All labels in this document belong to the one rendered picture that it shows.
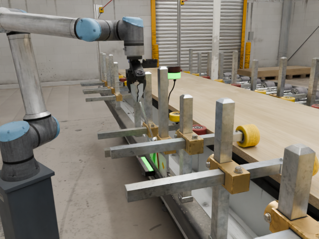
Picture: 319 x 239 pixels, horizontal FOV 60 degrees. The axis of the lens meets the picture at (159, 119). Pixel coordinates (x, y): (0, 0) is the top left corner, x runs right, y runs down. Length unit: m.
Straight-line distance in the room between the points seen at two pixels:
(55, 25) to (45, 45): 7.47
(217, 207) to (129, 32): 0.81
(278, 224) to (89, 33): 0.94
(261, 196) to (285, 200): 0.45
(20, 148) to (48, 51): 7.30
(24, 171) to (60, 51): 7.31
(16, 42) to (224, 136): 1.24
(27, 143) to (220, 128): 1.12
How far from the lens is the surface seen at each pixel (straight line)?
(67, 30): 1.27
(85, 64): 8.78
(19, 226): 1.69
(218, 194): 0.79
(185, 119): 0.94
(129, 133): 1.40
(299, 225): 0.57
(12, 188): 1.57
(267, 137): 1.18
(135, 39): 1.26
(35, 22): 1.38
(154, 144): 0.89
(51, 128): 1.70
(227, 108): 0.71
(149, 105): 1.42
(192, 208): 1.05
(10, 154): 1.59
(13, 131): 1.55
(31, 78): 1.66
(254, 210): 1.08
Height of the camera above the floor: 1.29
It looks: 16 degrees down
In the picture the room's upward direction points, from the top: 1 degrees counter-clockwise
